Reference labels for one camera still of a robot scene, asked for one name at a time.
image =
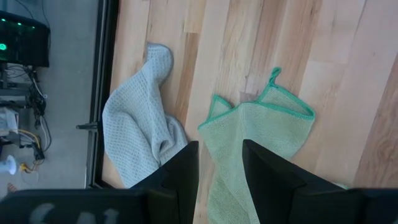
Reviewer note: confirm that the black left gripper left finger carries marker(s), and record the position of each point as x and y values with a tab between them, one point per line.
174	186

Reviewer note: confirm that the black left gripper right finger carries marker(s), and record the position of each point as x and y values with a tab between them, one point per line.
280	193

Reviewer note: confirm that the green microfiber towel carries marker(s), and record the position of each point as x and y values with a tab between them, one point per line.
248	137

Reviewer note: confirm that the grey waffle-weave towel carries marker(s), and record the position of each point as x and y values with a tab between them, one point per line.
133	124

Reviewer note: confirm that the black computer with green lights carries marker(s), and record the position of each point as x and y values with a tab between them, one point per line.
25	40

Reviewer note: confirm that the black aluminium table frame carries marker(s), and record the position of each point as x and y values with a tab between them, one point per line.
104	62

